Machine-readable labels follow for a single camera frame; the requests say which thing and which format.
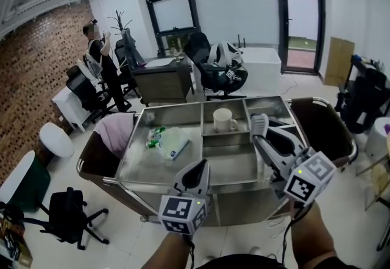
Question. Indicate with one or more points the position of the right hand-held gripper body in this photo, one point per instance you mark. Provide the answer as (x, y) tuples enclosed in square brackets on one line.
[(304, 176)]

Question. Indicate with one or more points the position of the spare hand-held gripper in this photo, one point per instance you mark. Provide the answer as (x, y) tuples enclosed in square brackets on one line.
[(233, 75)]

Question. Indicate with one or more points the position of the person's black shirt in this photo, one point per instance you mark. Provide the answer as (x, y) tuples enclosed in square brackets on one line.
[(243, 263)]

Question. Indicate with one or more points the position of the cardboard box with items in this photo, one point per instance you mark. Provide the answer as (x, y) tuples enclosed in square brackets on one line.
[(13, 249)]

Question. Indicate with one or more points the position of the black monitor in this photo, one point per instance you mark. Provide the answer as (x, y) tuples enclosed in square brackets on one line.
[(131, 48)]

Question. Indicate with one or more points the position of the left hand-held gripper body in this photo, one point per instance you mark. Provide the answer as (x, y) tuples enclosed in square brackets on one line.
[(195, 188)]

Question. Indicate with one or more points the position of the clear plastic tissue packet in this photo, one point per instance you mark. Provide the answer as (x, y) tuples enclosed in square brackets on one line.
[(173, 146)]

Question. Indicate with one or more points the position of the green snack packet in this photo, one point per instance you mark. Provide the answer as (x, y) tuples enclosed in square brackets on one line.
[(153, 137)]

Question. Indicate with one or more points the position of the black coat rack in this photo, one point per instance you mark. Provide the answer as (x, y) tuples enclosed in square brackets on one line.
[(120, 21)]

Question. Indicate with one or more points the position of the small white table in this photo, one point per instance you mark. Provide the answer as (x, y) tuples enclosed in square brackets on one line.
[(68, 106)]

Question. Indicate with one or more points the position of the person's right forearm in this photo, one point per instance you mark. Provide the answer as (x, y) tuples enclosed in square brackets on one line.
[(310, 237)]

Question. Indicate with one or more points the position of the pink cloth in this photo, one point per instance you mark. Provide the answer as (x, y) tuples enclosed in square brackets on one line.
[(114, 134)]

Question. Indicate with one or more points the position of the white round stool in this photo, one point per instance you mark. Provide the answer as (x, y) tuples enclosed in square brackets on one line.
[(56, 140)]

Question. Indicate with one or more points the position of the white mug item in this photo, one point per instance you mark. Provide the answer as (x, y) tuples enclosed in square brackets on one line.
[(221, 120)]

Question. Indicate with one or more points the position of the flat cardboard sheet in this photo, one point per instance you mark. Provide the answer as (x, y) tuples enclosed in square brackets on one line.
[(338, 61)]

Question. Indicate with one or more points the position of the white round container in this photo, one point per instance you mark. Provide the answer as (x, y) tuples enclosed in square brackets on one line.
[(376, 140)]

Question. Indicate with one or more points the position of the stainless steel cart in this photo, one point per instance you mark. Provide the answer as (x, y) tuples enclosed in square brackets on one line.
[(152, 167)]

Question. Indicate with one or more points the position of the black office chair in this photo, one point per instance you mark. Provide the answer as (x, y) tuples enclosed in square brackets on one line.
[(210, 76), (122, 61), (67, 210), (82, 91), (365, 100)]

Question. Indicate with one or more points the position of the person's left forearm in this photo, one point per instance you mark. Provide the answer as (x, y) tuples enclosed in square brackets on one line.
[(170, 251)]

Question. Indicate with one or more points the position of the black framed glass door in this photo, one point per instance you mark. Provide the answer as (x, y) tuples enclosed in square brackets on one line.
[(301, 33)]

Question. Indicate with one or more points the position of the dark wooden desk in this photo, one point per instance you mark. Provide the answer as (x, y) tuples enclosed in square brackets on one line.
[(161, 82)]

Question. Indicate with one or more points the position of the gold metal frame chair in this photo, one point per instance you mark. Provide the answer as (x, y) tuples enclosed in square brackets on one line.
[(379, 176)]

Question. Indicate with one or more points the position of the glass bottles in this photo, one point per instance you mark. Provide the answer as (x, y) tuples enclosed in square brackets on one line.
[(177, 51)]

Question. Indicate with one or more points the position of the brown cart bag with cloth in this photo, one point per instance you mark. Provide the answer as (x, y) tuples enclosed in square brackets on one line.
[(97, 161)]

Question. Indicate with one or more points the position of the green bin with white lid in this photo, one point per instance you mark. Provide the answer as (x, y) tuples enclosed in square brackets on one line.
[(27, 182)]

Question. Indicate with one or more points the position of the black metal shelf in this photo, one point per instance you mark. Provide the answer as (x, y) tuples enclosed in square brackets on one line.
[(362, 64)]

